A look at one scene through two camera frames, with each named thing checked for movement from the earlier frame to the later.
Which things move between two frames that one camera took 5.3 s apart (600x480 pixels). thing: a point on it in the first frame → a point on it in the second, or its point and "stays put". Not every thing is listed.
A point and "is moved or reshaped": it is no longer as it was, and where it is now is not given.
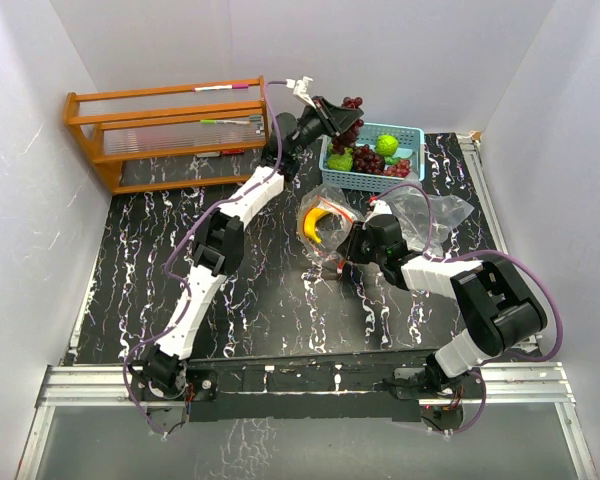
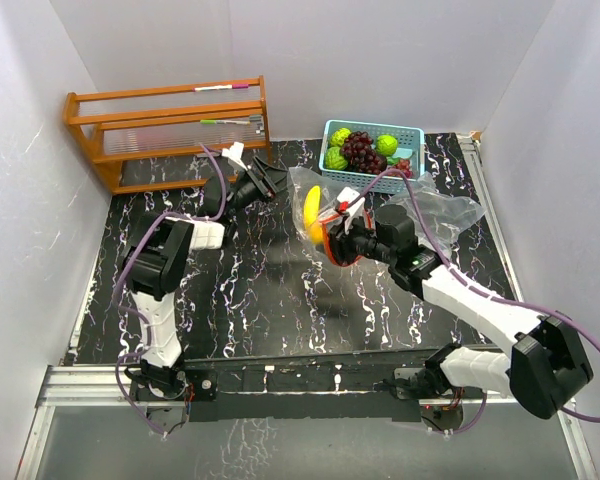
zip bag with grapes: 325,218 is moved or reshaped
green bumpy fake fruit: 386,145 stays put
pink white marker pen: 220,87 stays put
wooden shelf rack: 126,125 stays put
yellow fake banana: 310,222 is moved or reshaped
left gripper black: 332,120 → 269,179
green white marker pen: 224,122 stays put
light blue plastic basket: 410,142 stays put
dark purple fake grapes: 346,139 → 360,155
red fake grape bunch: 400,169 stays put
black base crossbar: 349,385 stays put
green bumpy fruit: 342,161 stays put
